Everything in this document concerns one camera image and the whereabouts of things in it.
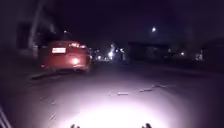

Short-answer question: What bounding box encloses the grey asphalt road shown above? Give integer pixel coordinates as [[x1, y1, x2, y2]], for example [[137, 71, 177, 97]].
[[0, 59, 224, 128]]

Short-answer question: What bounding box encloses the red car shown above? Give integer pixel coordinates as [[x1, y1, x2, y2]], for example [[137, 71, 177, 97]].
[[38, 40, 93, 73]]

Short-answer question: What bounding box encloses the kerb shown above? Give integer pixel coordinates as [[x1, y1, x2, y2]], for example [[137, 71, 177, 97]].
[[26, 70, 59, 80]]

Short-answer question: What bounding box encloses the building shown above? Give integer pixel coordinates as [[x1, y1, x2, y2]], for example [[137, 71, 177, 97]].
[[0, 0, 64, 61]]

